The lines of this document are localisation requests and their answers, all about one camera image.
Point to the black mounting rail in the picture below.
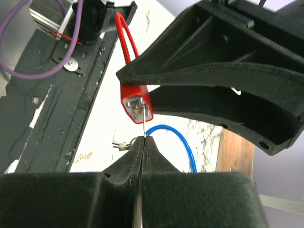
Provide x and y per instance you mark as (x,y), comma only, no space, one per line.
(42,119)

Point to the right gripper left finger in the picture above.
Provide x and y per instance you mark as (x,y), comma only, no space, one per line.
(107,199)

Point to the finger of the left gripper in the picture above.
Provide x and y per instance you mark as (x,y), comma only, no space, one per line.
(263,123)
(188,52)

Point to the wooden board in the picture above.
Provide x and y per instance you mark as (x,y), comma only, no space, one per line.
(235,153)

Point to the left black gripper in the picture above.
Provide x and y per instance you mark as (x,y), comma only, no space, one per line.
(263,36)

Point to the red cable lock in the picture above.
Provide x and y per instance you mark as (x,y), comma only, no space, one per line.
(135,100)

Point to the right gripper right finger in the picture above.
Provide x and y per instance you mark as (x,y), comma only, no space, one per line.
(173,199)

